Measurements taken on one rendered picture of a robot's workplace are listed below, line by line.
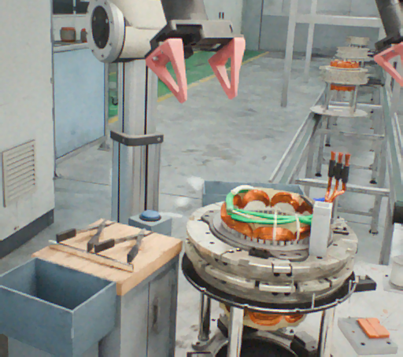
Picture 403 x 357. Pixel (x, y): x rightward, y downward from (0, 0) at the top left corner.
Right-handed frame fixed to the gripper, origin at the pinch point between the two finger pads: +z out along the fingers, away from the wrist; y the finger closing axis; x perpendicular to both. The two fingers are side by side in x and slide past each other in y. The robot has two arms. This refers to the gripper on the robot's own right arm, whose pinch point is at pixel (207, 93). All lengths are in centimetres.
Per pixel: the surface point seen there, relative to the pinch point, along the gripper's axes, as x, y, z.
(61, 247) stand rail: 38.9, -10.2, 12.8
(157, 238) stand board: 36.5, 7.3, 15.4
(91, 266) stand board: 32.7, -8.2, 17.6
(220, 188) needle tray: 56, 40, 6
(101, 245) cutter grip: 32.8, -5.5, 14.5
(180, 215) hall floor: 286, 170, -10
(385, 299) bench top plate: 45, 73, 44
